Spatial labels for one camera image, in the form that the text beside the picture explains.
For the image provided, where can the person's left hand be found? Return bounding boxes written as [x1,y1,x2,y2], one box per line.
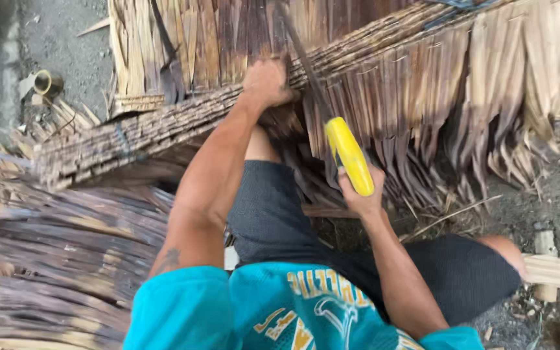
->
[241,59,294,108]

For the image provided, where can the person's right hand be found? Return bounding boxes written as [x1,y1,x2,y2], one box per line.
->
[337,164,386,219]

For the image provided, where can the yellow handled knife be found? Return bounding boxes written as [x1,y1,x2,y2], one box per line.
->
[277,4,375,197]

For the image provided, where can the dried palm leaf thatch panel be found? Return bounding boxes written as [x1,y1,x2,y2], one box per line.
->
[32,0,560,210]

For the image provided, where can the person's dark grey shorts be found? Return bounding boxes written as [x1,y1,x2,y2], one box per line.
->
[227,160,523,327]

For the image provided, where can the person's teal jersey shirt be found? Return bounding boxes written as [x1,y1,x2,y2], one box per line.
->
[123,262,485,350]

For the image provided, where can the pale wooden plank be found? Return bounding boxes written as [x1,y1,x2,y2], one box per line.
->
[522,254,560,293]

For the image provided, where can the cut bamboo tube piece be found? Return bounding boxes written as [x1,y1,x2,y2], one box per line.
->
[33,69,64,98]

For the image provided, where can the pile of dried palm leaves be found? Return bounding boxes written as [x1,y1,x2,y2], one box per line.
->
[0,160,183,350]

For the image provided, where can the blue cord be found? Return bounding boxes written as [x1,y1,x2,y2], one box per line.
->
[423,0,499,29]

